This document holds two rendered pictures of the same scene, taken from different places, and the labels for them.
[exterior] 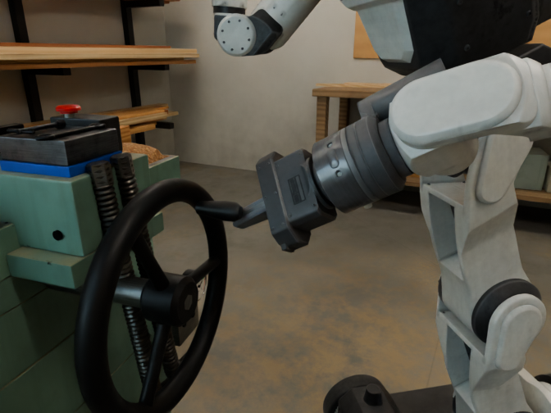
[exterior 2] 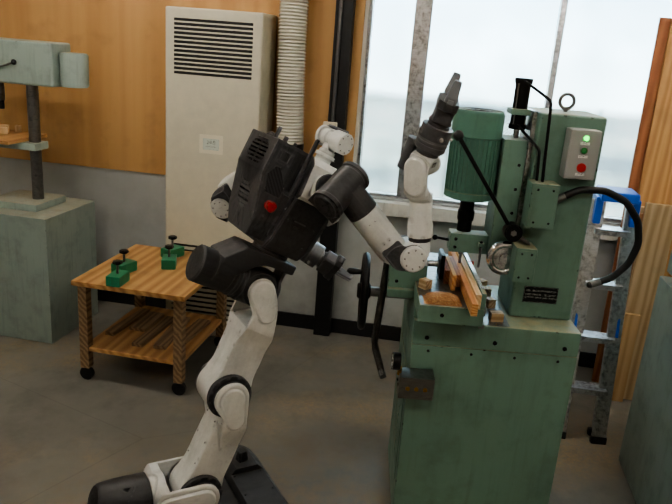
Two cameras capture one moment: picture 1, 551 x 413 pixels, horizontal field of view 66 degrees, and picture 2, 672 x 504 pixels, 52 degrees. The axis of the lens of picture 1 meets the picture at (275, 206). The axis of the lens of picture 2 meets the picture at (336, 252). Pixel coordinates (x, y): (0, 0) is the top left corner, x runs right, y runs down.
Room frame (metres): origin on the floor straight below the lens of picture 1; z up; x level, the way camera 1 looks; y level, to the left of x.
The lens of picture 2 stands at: (2.69, -0.71, 1.70)
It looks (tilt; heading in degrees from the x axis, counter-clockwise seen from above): 17 degrees down; 162
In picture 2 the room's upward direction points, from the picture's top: 4 degrees clockwise
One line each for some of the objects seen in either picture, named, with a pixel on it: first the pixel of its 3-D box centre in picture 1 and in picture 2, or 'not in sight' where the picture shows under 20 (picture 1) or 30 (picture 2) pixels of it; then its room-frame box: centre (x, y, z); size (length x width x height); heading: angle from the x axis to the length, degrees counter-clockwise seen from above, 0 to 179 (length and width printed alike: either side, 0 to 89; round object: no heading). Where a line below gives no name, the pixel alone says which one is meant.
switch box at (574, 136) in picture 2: not in sight; (580, 153); (0.79, 0.71, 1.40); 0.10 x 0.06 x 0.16; 71
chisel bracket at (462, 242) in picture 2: not in sight; (467, 243); (0.56, 0.47, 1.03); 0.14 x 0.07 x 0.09; 71
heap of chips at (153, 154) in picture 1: (128, 151); (442, 296); (0.78, 0.28, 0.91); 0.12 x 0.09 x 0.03; 71
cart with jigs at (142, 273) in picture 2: not in sight; (157, 306); (-0.69, -0.58, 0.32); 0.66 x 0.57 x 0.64; 152
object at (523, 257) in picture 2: not in sight; (522, 262); (0.76, 0.57, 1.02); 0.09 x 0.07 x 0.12; 161
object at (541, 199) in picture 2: not in sight; (540, 204); (0.76, 0.60, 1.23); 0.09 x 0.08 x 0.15; 71
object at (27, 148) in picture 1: (70, 138); not in sight; (0.52, 0.25, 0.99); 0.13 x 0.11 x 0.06; 161
